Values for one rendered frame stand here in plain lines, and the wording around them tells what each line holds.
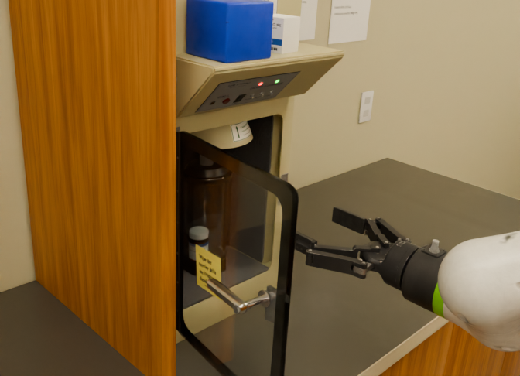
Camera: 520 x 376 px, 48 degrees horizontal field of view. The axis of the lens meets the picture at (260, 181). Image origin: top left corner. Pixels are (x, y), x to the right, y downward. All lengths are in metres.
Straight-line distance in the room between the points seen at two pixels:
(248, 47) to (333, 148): 1.22
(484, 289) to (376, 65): 1.57
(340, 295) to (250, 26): 0.71
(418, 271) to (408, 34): 1.56
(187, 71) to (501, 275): 0.54
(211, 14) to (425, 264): 0.49
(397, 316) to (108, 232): 0.66
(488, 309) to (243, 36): 0.52
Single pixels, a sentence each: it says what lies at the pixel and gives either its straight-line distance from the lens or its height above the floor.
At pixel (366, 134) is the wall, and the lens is 2.27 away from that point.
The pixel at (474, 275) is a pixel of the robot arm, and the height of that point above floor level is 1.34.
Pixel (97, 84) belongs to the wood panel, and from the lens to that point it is 1.02.
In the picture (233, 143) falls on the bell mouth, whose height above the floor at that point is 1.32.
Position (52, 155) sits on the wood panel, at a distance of 1.22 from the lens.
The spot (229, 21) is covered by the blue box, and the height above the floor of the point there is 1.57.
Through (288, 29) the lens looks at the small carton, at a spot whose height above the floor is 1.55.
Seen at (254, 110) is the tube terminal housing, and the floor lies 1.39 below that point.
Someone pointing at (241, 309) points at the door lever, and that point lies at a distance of 0.85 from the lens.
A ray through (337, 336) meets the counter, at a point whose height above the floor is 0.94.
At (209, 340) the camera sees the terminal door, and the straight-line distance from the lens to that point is 1.07.
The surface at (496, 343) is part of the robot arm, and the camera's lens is 0.87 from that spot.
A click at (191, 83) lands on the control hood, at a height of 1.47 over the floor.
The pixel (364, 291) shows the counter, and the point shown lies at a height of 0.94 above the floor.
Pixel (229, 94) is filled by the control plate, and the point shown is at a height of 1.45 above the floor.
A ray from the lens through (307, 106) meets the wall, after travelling 1.95.
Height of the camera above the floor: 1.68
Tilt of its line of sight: 21 degrees down
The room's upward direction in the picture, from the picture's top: 3 degrees clockwise
